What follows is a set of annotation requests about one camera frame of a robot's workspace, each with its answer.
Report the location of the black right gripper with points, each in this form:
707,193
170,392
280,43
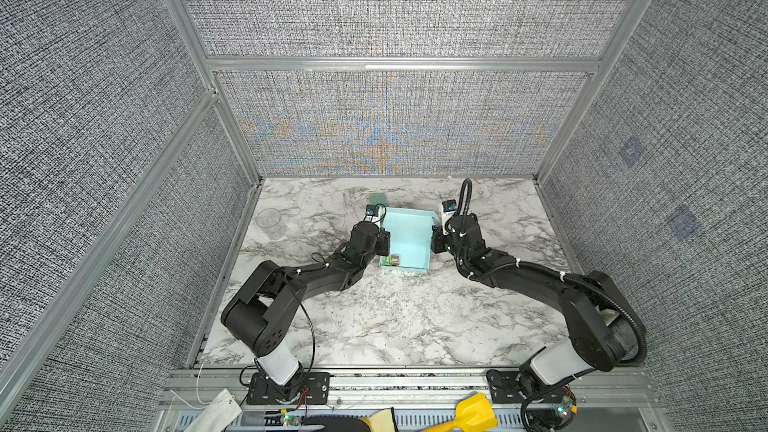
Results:
437,236

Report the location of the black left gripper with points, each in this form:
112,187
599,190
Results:
383,241

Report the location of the small green electronic module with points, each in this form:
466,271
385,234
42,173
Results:
392,261

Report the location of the light blue paper box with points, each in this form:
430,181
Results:
411,232

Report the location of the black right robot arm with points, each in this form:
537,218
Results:
603,330

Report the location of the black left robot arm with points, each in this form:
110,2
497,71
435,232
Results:
263,309

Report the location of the clear plastic cup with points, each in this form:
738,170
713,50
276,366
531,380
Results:
270,222

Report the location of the yellow plastic scoop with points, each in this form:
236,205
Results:
473,414

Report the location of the white cloth strip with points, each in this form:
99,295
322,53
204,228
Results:
218,415

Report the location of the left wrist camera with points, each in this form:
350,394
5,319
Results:
375,213

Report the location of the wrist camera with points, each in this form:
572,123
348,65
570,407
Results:
375,213
448,209

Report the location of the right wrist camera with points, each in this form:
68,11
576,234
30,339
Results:
448,209

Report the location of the aluminium front rail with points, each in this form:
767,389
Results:
431,387

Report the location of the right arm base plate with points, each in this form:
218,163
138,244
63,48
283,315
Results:
513,386

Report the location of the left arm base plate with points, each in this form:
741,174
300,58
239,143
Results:
312,390

